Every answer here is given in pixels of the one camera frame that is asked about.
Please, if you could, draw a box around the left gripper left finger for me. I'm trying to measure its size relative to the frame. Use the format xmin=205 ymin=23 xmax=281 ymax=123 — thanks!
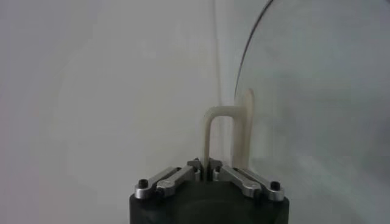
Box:
xmin=135 ymin=157 xmax=206 ymax=200

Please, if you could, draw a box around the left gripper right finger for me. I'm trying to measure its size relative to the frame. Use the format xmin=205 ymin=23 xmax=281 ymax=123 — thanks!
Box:
xmin=208 ymin=158 xmax=285 ymax=203

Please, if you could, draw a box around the round glass pot lid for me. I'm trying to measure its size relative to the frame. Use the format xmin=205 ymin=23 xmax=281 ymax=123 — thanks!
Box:
xmin=202 ymin=0 xmax=390 ymax=224

